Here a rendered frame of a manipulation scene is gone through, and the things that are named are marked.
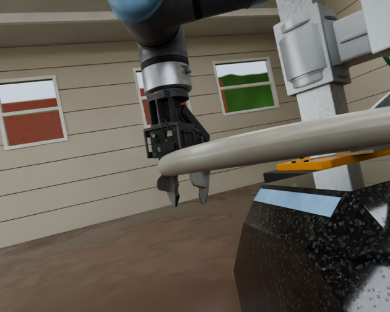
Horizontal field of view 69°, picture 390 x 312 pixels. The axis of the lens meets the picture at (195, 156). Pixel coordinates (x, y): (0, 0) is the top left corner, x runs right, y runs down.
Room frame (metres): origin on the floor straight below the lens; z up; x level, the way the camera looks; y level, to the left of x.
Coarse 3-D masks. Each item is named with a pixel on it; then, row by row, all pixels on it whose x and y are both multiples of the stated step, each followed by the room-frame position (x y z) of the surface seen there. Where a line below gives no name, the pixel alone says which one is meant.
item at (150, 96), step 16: (160, 96) 0.48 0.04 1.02; (176, 96) 0.50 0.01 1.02; (160, 112) 0.49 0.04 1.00; (176, 112) 0.52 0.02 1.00; (160, 128) 0.49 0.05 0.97; (176, 128) 0.48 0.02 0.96; (192, 128) 0.52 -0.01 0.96; (160, 144) 0.49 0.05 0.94; (176, 144) 0.48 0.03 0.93; (192, 144) 0.52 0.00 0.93
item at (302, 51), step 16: (352, 16) 1.37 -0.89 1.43; (304, 32) 1.44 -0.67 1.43; (336, 32) 1.42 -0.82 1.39; (352, 32) 1.38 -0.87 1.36; (288, 48) 1.51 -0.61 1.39; (304, 48) 1.45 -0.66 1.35; (320, 48) 1.42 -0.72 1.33; (336, 48) 1.43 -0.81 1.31; (352, 48) 1.39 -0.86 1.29; (368, 48) 1.35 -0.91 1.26; (288, 64) 1.53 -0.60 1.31; (304, 64) 1.46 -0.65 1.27; (320, 64) 1.43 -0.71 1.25; (336, 64) 1.42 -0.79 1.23; (352, 64) 1.50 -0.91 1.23; (288, 80) 1.56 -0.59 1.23
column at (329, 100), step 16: (288, 0) 1.54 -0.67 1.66; (304, 0) 1.48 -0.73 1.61; (320, 0) 1.54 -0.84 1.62; (288, 16) 1.56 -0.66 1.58; (304, 96) 1.56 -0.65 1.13; (320, 96) 1.50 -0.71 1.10; (336, 96) 1.49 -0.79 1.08; (304, 112) 1.58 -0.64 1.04; (320, 112) 1.51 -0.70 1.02; (336, 112) 1.46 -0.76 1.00
